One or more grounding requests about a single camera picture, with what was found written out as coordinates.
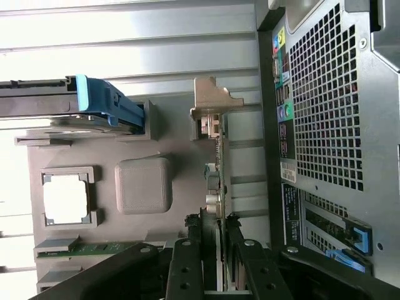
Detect light blue slot latch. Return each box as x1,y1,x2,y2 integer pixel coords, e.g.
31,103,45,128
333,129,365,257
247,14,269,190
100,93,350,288
324,248,367,273

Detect green RAM stick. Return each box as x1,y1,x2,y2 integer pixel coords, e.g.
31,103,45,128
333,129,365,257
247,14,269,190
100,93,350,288
36,241,165,259

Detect blue slot clip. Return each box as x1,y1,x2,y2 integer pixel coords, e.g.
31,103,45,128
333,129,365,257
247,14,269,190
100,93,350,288
351,226,373,254

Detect grey parts rack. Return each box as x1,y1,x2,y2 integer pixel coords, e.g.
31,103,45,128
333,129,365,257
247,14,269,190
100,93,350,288
14,99,234,296

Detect silver CPU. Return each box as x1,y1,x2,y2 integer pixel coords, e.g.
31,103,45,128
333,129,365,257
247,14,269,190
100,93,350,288
42,178,89,225

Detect open grey PC case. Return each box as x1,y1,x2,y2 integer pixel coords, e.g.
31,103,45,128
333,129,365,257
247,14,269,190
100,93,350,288
254,0,400,284

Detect blue disk caddy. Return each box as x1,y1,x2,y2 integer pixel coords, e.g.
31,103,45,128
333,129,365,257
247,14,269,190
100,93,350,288
0,74,147,136

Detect silver hard disk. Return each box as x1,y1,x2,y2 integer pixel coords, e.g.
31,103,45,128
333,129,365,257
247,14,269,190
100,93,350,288
0,79,136,139

